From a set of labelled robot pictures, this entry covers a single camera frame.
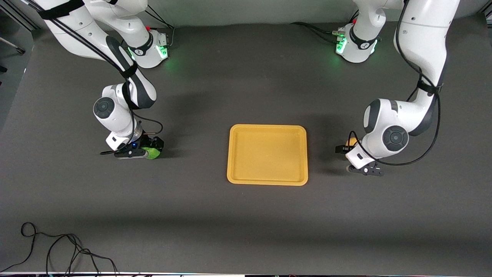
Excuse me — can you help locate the green apple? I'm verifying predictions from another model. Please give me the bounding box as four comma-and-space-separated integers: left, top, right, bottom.
139, 146, 161, 160

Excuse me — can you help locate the yellow plastic tray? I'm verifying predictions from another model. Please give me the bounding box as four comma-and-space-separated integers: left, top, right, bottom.
226, 124, 309, 186

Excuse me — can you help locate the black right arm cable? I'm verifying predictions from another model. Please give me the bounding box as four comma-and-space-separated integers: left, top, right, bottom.
23, 0, 164, 155

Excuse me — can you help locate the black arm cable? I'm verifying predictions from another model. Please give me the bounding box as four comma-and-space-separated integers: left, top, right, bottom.
23, 0, 164, 155
348, 0, 442, 167

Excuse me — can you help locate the black cable strap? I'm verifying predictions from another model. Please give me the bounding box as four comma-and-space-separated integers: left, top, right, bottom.
38, 0, 86, 20
417, 80, 444, 96
120, 63, 138, 80

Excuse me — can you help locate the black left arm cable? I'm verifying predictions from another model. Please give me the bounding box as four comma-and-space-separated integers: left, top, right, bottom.
348, 0, 442, 167

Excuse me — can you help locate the black right base cable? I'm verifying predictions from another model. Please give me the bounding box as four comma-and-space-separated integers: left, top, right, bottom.
145, 4, 176, 48

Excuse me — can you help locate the black base cable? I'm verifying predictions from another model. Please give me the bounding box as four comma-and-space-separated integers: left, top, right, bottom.
290, 22, 346, 43
145, 4, 176, 48

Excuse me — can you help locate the black loose thin cable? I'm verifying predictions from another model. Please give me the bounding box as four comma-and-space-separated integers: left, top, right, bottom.
0, 222, 120, 277

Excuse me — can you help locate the black left base cable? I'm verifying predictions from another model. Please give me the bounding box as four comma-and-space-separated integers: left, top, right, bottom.
290, 22, 346, 43

